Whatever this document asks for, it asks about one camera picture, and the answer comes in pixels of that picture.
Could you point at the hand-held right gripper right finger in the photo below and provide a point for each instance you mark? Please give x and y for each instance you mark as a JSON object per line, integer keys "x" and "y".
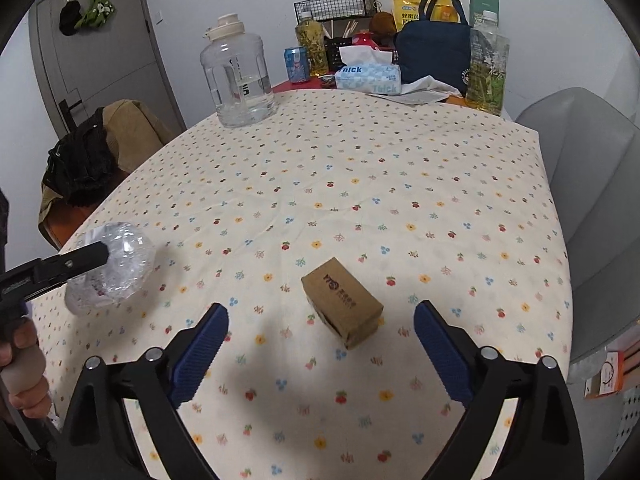
{"x": 442, "y": 355}

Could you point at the grey door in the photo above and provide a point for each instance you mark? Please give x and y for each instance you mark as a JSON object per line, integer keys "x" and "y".
{"x": 125, "y": 60}

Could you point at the grey chair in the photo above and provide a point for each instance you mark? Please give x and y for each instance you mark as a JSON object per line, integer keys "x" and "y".
{"x": 590, "y": 185}

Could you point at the wide yellow tea bottle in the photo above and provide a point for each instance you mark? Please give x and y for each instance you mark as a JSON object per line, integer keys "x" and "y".
{"x": 487, "y": 75}

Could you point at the orange wooden chair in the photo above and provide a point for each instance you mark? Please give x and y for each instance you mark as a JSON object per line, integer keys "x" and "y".
{"x": 60, "y": 225}

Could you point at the brown plush toy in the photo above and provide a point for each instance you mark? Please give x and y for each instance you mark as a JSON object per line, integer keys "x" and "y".
{"x": 382, "y": 22}

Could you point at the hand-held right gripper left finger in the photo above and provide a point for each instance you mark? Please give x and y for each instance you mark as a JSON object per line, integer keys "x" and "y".
{"x": 200, "y": 355}

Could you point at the red mat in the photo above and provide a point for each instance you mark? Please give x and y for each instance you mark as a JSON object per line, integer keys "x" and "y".
{"x": 282, "y": 86}

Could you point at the black utensil holder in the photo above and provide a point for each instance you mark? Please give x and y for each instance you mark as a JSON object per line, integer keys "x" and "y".
{"x": 335, "y": 55}

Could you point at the slim yellow tea bottle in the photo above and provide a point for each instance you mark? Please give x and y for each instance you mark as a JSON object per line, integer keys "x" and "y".
{"x": 311, "y": 45}

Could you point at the navy lunch bag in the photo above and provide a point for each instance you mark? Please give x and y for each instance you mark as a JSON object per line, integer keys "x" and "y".
{"x": 430, "y": 55}

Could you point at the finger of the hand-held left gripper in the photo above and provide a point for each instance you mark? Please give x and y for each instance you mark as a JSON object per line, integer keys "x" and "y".
{"x": 75, "y": 262}

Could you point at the blue tissue pack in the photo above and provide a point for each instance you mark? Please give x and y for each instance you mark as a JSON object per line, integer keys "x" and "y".
{"x": 367, "y": 77}

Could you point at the person's left hand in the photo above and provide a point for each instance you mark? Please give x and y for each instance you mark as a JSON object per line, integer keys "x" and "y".
{"x": 27, "y": 405}

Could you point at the yellow snack bag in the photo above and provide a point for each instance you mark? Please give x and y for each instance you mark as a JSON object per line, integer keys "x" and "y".
{"x": 405, "y": 7}

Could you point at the green carton box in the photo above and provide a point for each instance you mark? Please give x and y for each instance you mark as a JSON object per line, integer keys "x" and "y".
{"x": 484, "y": 2}

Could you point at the orange and white carton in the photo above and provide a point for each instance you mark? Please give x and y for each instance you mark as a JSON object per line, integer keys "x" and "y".
{"x": 610, "y": 375}

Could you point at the dark glass dish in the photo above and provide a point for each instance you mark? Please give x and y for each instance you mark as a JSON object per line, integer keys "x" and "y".
{"x": 328, "y": 81}

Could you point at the brown cardboard box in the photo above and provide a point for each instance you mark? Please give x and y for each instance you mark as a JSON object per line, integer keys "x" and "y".
{"x": 345, "y": 300}

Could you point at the black hat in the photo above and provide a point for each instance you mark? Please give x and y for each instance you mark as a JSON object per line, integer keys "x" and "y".
{"x": 70, "y": 17}

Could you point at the wooden chopsticks bundle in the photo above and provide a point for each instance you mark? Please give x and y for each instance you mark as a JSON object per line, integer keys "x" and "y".
{"x": 345, "y": 27}

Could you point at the blue drink can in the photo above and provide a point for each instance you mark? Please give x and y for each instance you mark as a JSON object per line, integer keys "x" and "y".
{"x": 296, "y": 65}

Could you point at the black garment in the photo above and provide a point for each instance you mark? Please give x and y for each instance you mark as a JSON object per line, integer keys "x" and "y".
{"x": 80, "y": 160}

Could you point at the large clear water jug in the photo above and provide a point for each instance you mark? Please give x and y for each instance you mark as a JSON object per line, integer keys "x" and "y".
{"x": 240, "y": 85}

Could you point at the crushed clear plastic bottle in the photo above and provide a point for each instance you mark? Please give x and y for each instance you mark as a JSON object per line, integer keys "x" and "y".
{"x": 120, "y": 265}

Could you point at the green cloth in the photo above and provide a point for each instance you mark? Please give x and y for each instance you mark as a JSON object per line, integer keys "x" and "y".
{"x": 97, "y": 10}

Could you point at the red pot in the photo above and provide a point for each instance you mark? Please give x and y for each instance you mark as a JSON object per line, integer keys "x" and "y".
{"x": 365, "y": 40}

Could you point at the chair with clothes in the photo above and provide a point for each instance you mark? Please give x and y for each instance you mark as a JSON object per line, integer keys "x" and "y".
{"x": 135, "y": 130}

